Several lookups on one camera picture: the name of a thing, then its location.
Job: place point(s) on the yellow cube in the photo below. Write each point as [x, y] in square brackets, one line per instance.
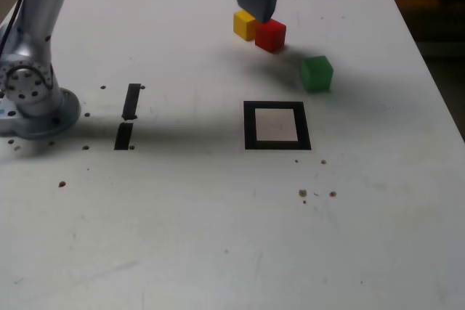
[242, 27]

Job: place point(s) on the red cube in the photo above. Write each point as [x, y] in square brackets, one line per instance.
[270, 36]

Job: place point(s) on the green cube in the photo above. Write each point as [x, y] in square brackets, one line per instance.
[316, 74]

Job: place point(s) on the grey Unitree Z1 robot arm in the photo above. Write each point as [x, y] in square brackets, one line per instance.
[32, 70]

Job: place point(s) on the black tape square outline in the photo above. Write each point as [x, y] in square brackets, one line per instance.
[250, 125]

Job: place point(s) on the dark brown background furniture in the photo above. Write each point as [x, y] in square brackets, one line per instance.
[428, 16]

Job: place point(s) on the black tape strip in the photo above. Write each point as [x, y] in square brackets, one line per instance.
[123, 135]

